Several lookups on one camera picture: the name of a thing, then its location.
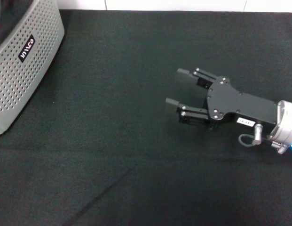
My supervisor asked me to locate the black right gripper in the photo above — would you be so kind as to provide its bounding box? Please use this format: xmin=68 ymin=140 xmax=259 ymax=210
xmin=166 ymin=67 xmax=282 ymax=136

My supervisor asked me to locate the grey perforated storage box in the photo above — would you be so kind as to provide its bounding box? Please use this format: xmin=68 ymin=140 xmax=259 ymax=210
xmin=0 ymin=0 xmax=65 ymax=137

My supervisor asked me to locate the dark grey cloth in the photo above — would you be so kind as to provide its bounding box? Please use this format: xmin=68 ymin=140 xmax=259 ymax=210
xmin=0 ymin=0 xmax=35 ymax=50

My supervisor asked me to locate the grey right gripper cable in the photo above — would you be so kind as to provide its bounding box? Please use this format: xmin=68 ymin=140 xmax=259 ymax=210
xmin=238 ymin=123 xmax=290 ymax=155

